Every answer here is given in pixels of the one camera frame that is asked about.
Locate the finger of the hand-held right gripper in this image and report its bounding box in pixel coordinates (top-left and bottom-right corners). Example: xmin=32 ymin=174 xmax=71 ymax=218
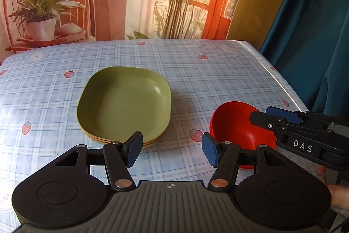
xmin=265 ymin=106 xmax=336 ymax=126
xmin=249 ymin=111 xmax=328 ymax=138

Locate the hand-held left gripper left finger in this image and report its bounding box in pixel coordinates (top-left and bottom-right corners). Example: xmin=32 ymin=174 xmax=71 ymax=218
xmin=55 ymin=131 xmax=144 ymax=192

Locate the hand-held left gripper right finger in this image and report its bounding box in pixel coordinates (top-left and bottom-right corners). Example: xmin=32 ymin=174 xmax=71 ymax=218
xmin=202 ymin=133 xmax=290 ymax=191

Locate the orange square plate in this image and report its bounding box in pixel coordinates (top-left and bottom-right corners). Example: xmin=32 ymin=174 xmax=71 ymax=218
xmin=85 ymin=133 xmax=164 ymax=148

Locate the green square plate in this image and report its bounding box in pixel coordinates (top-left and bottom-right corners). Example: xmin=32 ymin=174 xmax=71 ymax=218
xmin=76 ymin=66 xmax=172 ymax=144
xmin=79 ymin=123 xmax=171 ymax=146

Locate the person's right hand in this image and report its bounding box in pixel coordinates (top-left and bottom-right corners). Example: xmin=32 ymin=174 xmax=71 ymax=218
xmin=318 ymin=165 xmax=349 ymax=211

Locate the blue checked tablecloth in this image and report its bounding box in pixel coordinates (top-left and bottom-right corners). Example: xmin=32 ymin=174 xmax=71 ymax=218
xmin=0 ymin=39 xmax=309 ymax=223

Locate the blue curtain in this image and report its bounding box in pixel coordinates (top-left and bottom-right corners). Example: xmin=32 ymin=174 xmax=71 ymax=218
xmin=259 ymin=0 xmax=349 ymax=117

